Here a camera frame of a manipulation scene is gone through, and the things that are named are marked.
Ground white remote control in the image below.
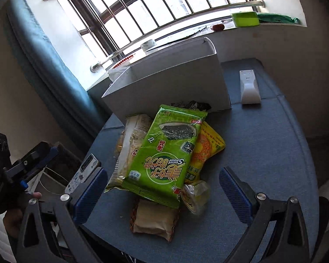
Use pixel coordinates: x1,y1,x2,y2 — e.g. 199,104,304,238
240,69,261,105

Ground beige cracker packet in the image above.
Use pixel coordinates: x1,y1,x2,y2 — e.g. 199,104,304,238
130,199,179,242

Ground yellow orange snack bag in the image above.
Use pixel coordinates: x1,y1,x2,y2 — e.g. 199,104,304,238
184,122,226,184

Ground metal window guard bars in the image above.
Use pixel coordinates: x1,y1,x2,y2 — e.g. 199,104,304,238
42,0,266,74

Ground black yellow snack bag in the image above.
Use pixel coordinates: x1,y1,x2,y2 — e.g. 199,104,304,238
170,100,211,112

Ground green round container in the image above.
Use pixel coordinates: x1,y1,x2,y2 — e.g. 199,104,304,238
232,11,260,27

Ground white storage box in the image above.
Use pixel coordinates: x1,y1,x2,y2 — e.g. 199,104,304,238
102,37,231,122

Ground clear jelly cup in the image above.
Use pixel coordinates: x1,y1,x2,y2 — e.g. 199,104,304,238
181,181,210,215

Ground tape roll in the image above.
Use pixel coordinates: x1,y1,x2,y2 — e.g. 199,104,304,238
141,39,157,52

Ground blue cushion mat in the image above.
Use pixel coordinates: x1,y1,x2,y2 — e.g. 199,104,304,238
83,58,318,262

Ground green seaweed snack bag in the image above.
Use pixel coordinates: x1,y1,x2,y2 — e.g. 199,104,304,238
122,105,207,209

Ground smartphone with white case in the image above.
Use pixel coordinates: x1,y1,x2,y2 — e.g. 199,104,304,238
64,154,100,194

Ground teal curtain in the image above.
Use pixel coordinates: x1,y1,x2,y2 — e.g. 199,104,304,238
5,0,110,152

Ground red small object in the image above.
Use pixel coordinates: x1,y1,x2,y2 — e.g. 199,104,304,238
211,23,225,32

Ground white striped snack bag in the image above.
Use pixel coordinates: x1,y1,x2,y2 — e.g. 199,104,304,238
104,114,152,193

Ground red beaded stick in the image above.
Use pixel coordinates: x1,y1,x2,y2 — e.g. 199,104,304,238
112,54,134,69

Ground left hand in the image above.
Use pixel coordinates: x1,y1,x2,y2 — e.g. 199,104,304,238
3,200,28,238

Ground tissue pack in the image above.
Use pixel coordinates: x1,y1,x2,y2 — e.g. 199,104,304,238
108,66,129,82

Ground green plastic bag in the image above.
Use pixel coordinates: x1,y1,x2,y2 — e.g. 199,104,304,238
257,12,301,25

